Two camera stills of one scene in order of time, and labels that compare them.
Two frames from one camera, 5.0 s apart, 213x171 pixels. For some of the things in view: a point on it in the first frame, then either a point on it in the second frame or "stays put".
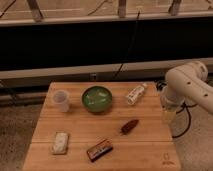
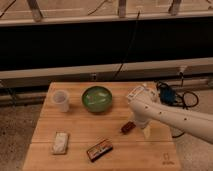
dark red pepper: [129, 127] stays put
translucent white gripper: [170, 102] to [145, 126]
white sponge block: [60, 143] stays put
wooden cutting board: [102, 126] stays put
